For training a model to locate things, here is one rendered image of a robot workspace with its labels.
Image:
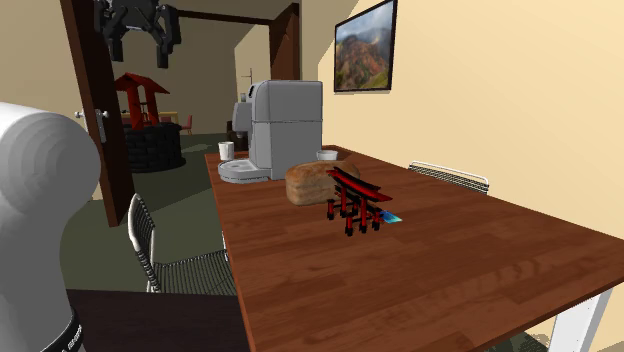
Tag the brown wooden table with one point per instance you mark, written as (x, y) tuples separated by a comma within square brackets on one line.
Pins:
[(390, 273)]

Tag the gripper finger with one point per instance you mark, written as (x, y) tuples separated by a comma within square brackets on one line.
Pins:
[(166, 36), (117, 39)]

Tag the blue card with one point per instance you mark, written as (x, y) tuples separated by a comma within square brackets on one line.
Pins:
[(391, 217)]

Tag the white bowl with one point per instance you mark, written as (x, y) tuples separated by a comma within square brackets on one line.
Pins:
[(327, 155)]

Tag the red torii gate figure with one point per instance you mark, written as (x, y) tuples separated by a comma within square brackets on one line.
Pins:
[(358, 195)]

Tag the brown bread loaf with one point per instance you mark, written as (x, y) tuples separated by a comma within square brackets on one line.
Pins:
[(307, 185)]

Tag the dark robot stand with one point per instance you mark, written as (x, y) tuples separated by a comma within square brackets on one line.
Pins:
[(156, 322)]

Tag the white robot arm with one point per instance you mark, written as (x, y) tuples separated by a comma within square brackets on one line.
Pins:
[(39, 204)]

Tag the framed mountain wall picture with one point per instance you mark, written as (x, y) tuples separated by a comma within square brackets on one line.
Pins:
[(364, 51)]

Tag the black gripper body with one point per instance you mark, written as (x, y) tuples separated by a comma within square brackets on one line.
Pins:
[(131, 12)]

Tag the small red chair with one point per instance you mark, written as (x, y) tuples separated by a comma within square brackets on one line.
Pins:
[(187, 124)]

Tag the red-roofed black stone well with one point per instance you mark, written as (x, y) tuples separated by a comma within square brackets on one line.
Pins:
[(151, 141)]

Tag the grey coffee machine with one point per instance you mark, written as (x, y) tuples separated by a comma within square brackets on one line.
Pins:
[(285, 131)]

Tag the white cup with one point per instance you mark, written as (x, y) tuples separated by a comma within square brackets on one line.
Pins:
[(226, 151)]

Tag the dark brown door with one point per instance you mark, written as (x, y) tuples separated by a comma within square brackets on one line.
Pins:
[(92, 122)]

